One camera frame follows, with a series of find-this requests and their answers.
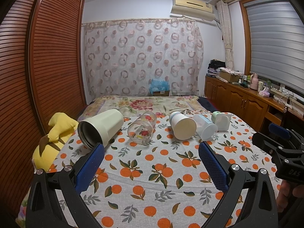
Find clear plastic cup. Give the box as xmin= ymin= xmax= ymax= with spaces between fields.
xmin=193 ymin=114 xmax=218 ymax=141

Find white paper cup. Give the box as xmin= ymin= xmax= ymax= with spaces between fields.
xmin=169 ymin=112 xmax=197 ymax=141

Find cream steel tumbler cup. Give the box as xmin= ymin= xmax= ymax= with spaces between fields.
xmin=77 ymin=109 xmax=124 ymax=149

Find clear floral glass cup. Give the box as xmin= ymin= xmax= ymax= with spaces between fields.
xmin=127 ymin=111 xmax=157 ymax=145

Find person's hand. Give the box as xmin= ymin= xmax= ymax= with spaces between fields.
xmin=276 ymin=180 xmax=304 ymax=213

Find wooden sideboard cabinet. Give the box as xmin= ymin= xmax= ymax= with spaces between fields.
xmin=204 ymin=76 xmax=303 ymax=135

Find white power strip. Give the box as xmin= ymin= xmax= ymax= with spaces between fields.
xmin=270 ymin=88 xmax=296 ymax=101

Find pink thermos jug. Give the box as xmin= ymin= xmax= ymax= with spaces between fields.
xmin=250 ymin=73 xmax=259 ymax=91

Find white green square mug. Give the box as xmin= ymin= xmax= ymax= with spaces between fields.
xmin=211 ymin=111 xmax=231 ymax=132

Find cardboard box on cabinet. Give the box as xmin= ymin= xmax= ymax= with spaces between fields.
xmin=219 ymin=70 xmax=240 ymax=83

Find dark blue cushion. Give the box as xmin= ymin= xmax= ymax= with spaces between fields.
xmin=197 ymin=97 xmax=218 ymax=113

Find stack of folded clothes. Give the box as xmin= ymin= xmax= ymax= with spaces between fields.
xmin=207 ymin=59 xmax=226 ymax=77

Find yellow plush toy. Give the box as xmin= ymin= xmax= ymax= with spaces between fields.
xmin=31 ymin=112 xmax=78 ymax=171

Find grey window blind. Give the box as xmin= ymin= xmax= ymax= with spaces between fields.
xmin=244 ymin=0 xmax=303 ymax=93

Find orange print bed sheet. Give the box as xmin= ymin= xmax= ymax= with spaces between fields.
xmin=45 ymin=113 xmax=283 ymax=228

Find cardboard box behind bed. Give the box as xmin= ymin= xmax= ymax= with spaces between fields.
xmin=153 ymin=91 xmax=170 ymax=97

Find floral blanket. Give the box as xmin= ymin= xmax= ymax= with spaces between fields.
xmin=78 ymin=95 xmax=210 ymax=121

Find blue plastic bag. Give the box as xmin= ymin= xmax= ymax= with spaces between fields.
xmin=149 ymin=79 xmax=169 ymax=94

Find cream side curtain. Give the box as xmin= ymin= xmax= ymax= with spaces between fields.
xmin=216 ymin=0 xmax=234 ymax=70

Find brown louvered wardrobe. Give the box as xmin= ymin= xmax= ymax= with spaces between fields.
xmin=1 ymin=0 xmax=86 ymax=218

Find patterned sheer curtain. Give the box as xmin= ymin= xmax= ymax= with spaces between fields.
xmin=83 ymin=19 xmax=203 ymax=99

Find beige wall air conditioner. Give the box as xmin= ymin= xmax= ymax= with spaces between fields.
xmin=171 ymin=0 xmax=215 ymax=21

